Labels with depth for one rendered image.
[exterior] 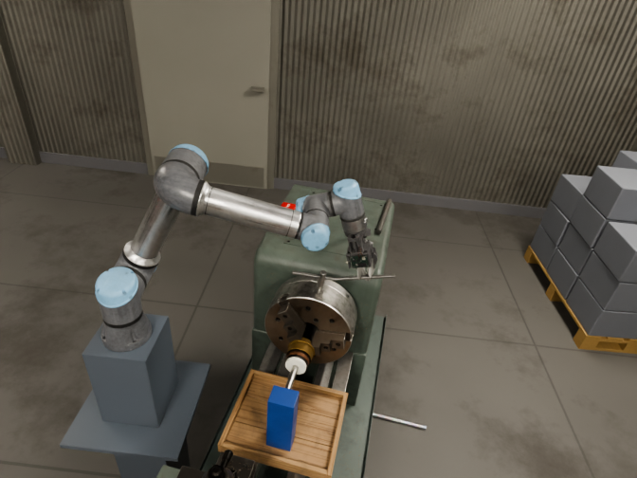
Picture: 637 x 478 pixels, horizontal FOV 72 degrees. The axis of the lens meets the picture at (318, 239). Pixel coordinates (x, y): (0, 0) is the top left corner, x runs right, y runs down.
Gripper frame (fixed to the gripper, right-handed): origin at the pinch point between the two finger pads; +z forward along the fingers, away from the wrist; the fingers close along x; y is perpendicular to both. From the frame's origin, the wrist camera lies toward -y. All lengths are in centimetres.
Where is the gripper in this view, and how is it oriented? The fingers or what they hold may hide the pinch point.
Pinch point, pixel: (368, 275)
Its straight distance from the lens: 146.8
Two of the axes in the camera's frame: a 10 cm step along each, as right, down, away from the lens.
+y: -2.2, 5.4, -8.1
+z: 2.3, 8.4, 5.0
